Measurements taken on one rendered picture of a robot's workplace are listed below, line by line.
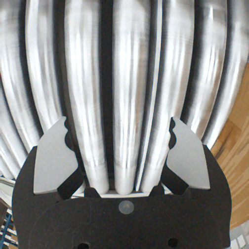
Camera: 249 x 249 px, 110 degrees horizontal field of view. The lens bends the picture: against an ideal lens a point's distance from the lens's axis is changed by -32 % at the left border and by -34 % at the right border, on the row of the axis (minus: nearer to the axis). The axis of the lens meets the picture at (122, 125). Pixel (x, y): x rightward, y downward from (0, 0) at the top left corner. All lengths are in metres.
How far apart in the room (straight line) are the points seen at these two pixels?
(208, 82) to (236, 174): 0.16
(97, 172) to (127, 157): 0.07
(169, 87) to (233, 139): 0.16
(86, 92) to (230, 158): 0.26
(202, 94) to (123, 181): 0.23
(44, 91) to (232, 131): 0.32
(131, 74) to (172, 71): 0.06
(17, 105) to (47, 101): 0.07
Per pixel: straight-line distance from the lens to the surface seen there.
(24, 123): 0.25
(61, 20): 0.33
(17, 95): 0.24
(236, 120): 0.26
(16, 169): 0.42
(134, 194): 0.37
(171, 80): 0.18
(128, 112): 0.18
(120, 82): 0.17
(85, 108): 0.18
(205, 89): 0.22
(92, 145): 0.22
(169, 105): 0.19
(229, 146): 0.27
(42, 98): 0.20
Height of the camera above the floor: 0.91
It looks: 58 degrees down
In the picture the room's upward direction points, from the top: 175 degrees clockwise
